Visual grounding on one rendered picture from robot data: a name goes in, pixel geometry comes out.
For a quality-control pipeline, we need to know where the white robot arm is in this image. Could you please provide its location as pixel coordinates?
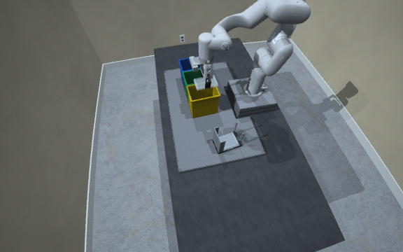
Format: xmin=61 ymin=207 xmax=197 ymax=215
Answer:
xmin=189 ymin=0 xmax=311 ymax=97

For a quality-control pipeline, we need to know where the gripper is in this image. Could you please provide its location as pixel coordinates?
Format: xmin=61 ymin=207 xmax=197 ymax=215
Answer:
xmin=200 ymin=63 xmax=213 ymax=88

